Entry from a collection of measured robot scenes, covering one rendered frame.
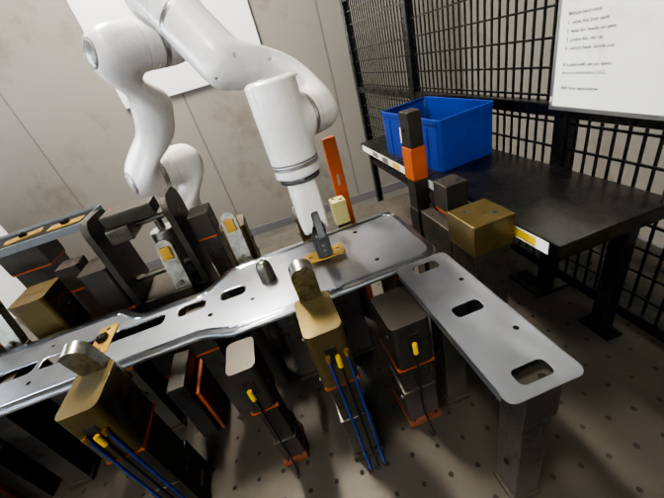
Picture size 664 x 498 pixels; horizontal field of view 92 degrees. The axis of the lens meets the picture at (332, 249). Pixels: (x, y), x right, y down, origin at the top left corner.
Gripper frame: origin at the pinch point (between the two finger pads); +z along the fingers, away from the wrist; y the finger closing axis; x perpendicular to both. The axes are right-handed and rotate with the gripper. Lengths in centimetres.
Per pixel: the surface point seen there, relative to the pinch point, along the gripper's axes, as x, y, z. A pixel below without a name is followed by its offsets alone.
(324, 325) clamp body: -5.3, 23.7, -1.2
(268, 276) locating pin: -12.4, 1.6, 1.6
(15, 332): -69, -12, 1
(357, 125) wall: 85, -236, 32
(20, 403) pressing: -58, 9, 3
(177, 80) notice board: -45, -243, -41
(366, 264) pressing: 6.4, 7.4, 3.4
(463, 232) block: 23.2, 14.3, -0.4
